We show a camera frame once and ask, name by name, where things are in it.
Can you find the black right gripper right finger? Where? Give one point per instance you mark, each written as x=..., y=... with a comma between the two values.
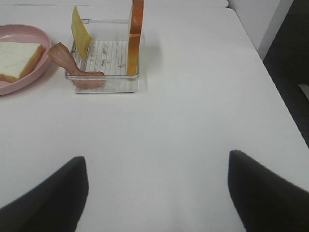
x=264, y=201

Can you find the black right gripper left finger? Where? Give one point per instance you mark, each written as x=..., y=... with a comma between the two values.
x=55, y=205

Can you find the pink bacon strip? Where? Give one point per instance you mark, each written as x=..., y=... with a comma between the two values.
x=61, y=56

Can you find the bread slice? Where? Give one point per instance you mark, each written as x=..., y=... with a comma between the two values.
x=134, y=34
x=18, y=59

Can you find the yellow cheese slice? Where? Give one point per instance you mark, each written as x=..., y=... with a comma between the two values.
x=80, y=34

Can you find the clear right plastic tray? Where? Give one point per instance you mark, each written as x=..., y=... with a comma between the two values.
x=107, y=53

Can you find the pink plate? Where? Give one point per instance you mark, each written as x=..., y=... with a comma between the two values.
x=26, y=34

